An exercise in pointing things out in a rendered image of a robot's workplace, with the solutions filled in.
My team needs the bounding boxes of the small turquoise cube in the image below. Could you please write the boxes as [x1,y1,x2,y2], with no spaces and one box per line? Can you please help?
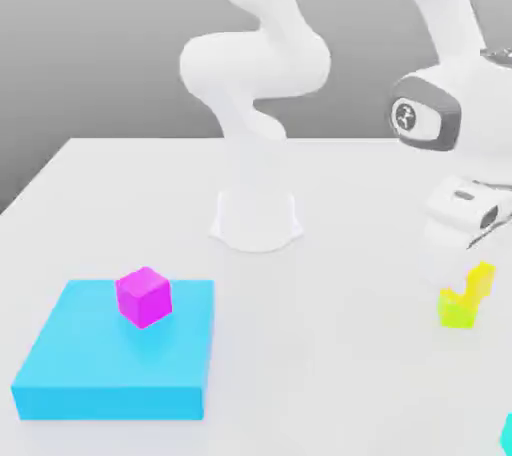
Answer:
[499,411,512,456]

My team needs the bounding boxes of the large blue box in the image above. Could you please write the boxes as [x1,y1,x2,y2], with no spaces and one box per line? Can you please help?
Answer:
[10,278,216,422]

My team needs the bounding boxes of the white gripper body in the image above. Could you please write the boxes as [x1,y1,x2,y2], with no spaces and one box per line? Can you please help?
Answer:
[419,213,512,287]

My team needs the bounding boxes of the small yellow cube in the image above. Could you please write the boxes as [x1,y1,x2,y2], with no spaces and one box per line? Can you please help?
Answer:
[436,260,498,330]

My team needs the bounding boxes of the small magenta cube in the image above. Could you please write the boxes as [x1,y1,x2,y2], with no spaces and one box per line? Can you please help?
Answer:
[114,265,174,330]

